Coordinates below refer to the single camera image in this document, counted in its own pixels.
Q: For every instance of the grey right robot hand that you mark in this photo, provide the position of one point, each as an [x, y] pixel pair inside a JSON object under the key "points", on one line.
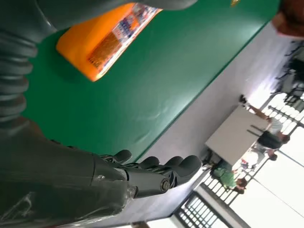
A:
{"points": [[47, 176]]}

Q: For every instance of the green table mat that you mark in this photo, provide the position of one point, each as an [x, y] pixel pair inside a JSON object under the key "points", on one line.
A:
{"points": [[166, 78]]}

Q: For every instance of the black barred window grille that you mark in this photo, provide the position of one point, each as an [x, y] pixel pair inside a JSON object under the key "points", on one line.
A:
{"points": [[197, 212]]}

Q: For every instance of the background person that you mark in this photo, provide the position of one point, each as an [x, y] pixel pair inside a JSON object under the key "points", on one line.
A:
{"points": [[226, 177], [269, 138]]}

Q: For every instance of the white background table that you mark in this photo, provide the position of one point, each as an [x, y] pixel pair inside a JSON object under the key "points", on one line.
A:
{"points": [[234, 135]]}

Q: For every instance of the yellow plastic bag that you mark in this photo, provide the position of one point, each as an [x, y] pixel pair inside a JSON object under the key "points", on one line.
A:
{"points": [[234, 2]]}

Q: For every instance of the black office chair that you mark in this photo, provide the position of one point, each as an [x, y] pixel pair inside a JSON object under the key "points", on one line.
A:
{"points": [[293, 78]]}

